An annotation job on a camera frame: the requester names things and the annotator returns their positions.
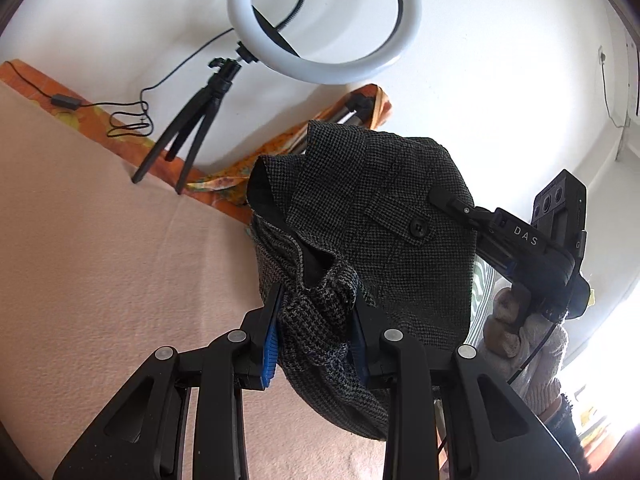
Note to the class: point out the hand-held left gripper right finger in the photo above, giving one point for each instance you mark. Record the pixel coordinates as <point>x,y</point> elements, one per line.
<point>361,360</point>

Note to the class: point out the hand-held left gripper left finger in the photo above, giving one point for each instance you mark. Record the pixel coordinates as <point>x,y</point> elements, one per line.
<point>270,350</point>

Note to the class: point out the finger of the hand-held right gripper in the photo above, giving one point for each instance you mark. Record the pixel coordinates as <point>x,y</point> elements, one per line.
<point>520,232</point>
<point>500,260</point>

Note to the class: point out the grey tweed short pants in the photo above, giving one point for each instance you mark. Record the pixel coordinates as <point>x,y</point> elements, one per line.
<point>375,185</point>

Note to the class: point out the person's right hand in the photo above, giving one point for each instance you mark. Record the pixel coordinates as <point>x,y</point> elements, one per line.
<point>545,355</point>

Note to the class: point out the green white patterned pillow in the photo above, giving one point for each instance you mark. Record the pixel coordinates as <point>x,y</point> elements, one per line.
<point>481,285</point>

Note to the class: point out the pink bed blanket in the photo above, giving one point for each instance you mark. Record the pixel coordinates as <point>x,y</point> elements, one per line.
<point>125,260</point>

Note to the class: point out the orange patterned scarf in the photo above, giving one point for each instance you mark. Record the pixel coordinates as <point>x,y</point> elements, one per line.
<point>225,180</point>

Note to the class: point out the folded tripod stand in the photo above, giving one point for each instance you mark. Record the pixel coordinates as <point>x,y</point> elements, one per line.
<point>350,110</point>

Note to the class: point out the black mini tripod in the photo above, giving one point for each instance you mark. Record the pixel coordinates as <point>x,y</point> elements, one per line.
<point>200,105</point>

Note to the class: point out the white wall socket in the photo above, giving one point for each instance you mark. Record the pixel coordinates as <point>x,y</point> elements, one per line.
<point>602,53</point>

